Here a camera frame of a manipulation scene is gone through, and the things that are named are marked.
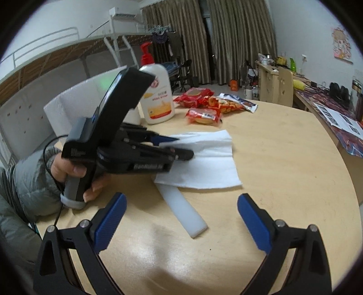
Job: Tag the black headphones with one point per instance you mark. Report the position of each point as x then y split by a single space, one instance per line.
339 93

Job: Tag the printed paper sheet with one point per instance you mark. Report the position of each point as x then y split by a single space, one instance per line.
337 117

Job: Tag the person's left forearm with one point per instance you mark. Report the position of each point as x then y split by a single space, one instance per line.
31 184

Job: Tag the person's left hand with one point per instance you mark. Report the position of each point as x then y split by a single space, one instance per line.
61 170

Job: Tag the person's grey jacket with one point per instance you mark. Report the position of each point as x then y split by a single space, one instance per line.
14 235

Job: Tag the white wall socket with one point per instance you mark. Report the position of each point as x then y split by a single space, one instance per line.
304 57

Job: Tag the white foam box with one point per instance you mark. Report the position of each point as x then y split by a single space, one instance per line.
73 105

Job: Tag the green bottle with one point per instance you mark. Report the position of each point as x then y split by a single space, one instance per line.
292 65

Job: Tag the yellow bag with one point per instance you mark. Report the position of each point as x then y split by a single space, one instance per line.
300 84

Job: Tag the steel thermos flask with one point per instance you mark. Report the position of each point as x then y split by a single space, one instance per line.
358 99

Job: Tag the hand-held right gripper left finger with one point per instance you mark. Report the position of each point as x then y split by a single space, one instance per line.
110 221

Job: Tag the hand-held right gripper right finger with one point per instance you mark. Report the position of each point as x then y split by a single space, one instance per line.
252 218

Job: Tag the white foam strip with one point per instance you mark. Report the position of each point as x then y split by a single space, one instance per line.
184 210

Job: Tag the orange container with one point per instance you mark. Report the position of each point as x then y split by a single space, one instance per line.
233 85

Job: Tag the red bread snack packet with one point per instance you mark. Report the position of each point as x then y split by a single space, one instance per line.
202 116

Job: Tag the dark hanging garment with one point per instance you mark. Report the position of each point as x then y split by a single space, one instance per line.
166 42

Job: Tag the light wooden desk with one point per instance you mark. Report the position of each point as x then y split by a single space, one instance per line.
268 85

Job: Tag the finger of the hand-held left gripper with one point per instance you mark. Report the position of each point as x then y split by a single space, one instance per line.
161 139
181 155

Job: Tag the large red snack packet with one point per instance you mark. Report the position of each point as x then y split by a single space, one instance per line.
192 96

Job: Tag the white kettle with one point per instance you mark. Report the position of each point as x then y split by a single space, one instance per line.
266 60

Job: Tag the white tissue paper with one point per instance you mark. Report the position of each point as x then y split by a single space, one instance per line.
209 167

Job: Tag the metal bunk bed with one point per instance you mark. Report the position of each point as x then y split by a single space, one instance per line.
56 54
136 34

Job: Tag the white air conditioner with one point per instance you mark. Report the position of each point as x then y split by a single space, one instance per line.
124 12

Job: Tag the pink wall poster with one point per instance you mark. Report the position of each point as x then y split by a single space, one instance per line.
341 44

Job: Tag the lotion bottle with red pump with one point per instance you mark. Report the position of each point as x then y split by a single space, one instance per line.
158 96

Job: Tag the light wooden chair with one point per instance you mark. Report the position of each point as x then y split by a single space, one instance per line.
285 88

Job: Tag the black folding chair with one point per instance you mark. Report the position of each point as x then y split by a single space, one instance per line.
183 73

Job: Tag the patterned dark tablecloth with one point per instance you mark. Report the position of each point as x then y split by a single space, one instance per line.
348 141

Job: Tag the dark blue snack packet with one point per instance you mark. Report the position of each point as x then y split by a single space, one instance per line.
244 103

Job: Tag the brown curtain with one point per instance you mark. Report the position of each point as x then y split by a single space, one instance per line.
181 37
241 37

